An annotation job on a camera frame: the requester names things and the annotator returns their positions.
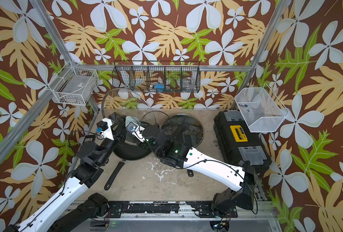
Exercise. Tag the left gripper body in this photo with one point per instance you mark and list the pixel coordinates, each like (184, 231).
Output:
(117, 124)

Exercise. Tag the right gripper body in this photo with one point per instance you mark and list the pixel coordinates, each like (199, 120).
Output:
(149, 142)

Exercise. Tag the green microfibre cloth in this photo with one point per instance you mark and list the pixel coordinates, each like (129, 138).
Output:
(133, 120)

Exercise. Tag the glass pot lid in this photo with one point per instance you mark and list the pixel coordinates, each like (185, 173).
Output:
(186, 130)
(124, 102)

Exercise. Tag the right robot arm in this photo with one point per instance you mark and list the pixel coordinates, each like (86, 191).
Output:
(174, 152)

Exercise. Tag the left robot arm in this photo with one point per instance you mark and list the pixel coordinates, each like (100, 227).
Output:
(92, 157)

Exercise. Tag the left black frying pan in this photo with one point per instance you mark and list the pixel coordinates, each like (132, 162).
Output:
(131, 149)

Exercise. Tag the black frying pan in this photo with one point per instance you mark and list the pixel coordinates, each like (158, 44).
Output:
(131, 149)
(190, 173)

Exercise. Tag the blue object in basket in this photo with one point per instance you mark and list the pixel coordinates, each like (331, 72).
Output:
(159, 87)

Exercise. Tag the right black frying pan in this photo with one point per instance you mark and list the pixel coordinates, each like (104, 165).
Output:
(190, 173)

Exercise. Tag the black tool case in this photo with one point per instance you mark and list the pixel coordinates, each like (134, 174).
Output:
(238, 144)

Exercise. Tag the white mesh basket right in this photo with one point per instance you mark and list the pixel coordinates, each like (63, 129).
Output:
(261, 109)

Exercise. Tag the white wire basket left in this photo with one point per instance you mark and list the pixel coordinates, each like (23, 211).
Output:
(74, 84)

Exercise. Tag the black wire basket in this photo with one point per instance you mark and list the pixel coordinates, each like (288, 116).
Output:
(176, 76)

